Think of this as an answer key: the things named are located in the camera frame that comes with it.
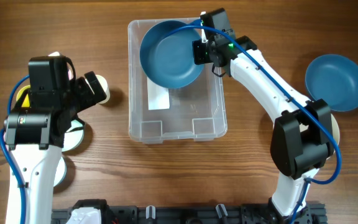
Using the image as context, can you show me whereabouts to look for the pink cup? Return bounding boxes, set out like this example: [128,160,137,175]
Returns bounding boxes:
[68,70,73,80]

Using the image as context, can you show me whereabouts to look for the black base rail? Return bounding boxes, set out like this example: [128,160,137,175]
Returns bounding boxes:
[50,199,328,224]

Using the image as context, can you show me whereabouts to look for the white label in container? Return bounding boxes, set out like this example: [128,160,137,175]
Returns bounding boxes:
[147,78,170,110]

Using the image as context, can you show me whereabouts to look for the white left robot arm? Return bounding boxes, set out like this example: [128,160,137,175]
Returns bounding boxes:
[0,72,108,223]

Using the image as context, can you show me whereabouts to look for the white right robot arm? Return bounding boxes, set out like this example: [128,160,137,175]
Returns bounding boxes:
[192,35,337,221]

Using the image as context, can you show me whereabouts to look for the clear plastic storage container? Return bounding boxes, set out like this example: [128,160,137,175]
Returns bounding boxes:
[127,19,227,144]

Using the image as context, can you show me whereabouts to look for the cream plate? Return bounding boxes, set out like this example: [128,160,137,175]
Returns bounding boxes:
[331,114,340,145]

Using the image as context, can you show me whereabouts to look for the yellow cup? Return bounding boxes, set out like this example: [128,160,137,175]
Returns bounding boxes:
[16,85,30,108]

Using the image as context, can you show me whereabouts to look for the blue plate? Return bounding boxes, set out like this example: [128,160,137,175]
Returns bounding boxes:
[140,20,204,89]
[305,54,358,112]

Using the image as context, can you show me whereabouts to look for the pink bowl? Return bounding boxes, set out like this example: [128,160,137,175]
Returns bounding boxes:
[48,52,60,57]

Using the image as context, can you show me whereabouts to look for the cream cup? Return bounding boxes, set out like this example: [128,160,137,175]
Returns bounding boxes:
[96,75,111,105]

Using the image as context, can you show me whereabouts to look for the light blue bowl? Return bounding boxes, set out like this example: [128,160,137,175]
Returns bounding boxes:
[53,157,67,187]

